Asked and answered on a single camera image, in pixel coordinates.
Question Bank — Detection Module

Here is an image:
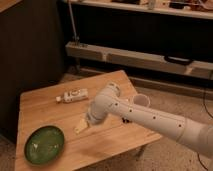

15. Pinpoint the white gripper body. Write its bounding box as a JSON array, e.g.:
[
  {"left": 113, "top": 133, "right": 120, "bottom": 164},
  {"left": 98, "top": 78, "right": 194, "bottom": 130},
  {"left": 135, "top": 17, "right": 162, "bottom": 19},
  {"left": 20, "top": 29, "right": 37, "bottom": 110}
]
[{"left": 85, "top": 103, "right": 99, "bottom": 125}]

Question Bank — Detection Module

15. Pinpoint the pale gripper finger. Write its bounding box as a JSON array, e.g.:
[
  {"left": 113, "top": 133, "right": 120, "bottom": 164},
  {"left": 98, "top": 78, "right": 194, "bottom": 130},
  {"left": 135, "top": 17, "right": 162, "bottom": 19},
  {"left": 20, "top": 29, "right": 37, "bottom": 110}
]
[{"left": 74, "top": 118, "right": 89, "bottom": 134}]

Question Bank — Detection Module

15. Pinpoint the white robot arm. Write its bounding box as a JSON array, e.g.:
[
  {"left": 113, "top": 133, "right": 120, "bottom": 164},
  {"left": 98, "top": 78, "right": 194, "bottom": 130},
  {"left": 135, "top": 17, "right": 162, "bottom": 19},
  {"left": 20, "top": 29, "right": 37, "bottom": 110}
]
[{"left": 76, "top": 82, "right": 213, "bottom": 159}]

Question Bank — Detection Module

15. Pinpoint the white plastic bottle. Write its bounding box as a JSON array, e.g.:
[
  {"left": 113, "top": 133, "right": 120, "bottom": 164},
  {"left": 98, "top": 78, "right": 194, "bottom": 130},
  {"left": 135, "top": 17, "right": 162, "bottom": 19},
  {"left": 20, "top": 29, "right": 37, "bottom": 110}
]
[{"left": 56, "top": 88, "right": 88, "bottom": 103}]

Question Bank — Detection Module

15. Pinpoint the wooden table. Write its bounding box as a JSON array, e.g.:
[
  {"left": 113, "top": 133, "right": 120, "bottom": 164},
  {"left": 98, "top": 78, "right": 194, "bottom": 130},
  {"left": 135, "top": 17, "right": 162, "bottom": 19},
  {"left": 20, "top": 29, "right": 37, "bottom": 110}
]
[{"left": 15, "top": 70, "right": 160, "bottom": 171}]

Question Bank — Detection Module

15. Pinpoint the white paper cup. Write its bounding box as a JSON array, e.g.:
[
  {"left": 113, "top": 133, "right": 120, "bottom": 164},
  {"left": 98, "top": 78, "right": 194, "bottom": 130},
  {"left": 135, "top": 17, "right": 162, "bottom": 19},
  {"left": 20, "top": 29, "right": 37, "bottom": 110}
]
[{"left": 132, "top": 94, "right": 150, "bottom": 107}]

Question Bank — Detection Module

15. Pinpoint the grey metal stand pole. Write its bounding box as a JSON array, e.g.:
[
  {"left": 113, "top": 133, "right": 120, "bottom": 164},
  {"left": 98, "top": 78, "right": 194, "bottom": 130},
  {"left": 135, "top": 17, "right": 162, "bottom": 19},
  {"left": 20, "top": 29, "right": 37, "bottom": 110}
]
[{"left": 68, "top": 0, "right": 79, "bottom": 45}]

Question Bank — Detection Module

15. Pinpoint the long grey metal beam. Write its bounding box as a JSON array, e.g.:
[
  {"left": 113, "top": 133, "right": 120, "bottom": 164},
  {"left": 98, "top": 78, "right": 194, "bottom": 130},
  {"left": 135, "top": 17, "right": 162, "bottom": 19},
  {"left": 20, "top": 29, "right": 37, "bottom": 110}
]
[{"left": 65, "top": 42, "right": 213, "bottom": 79}]

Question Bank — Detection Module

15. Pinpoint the upper shelf with clutter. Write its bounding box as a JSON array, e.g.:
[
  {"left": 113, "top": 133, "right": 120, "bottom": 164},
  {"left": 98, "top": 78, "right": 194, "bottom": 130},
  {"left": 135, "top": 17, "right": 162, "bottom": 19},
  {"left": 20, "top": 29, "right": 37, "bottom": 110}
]
[{"left": 62, "top": 0, "right": 213, "bottom": 20}]

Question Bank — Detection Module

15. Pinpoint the black handle on beam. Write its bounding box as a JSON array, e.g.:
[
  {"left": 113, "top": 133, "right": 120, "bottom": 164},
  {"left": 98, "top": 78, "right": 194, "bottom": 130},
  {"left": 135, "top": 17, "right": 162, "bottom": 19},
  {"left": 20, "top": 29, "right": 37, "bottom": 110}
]
[{"left": 164, "top": 56, "right": 193, "bottom": 66}]

